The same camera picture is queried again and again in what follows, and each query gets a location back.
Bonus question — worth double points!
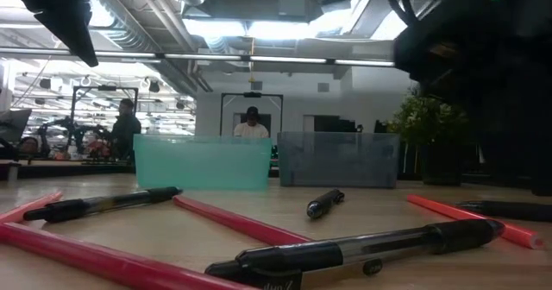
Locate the orange pencil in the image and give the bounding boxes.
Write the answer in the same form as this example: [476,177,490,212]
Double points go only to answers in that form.
[406,193,545,251]
[0,190,65,224]

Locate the black ballpoint pen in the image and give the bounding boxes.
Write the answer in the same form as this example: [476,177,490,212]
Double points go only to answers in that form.
[22,186,184,224]
[306,188,346,220]
[204,218,506,290]
[455,199,552,223]

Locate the red pencil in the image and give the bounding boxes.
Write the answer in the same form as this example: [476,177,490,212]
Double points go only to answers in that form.
[172,194,315,247]
[0,222,262,290]

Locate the small potted green plant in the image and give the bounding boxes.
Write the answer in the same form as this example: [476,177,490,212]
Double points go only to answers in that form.
[386,89,469,187]

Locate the dark background monitor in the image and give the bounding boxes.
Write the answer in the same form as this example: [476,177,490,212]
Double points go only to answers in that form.
[0,108,34,144]

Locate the person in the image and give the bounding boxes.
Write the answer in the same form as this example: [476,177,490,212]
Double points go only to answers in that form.
[233,105,270,139]
[110,98,142,161]
[16,136,41,157]

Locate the grey translucent plastic bin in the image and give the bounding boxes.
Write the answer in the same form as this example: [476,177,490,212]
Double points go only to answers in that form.
[277,130,401,190]

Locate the long ceiling light bar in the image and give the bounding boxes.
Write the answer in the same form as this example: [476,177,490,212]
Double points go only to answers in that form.
[0,47,396,67]

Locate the teal translucent plastic bin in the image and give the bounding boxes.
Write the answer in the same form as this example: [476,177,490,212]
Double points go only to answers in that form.
[132,133,273,192]

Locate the black robot station frame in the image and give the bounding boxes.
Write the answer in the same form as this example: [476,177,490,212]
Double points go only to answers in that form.
[70,85,140,123]
[219,91,285,138]

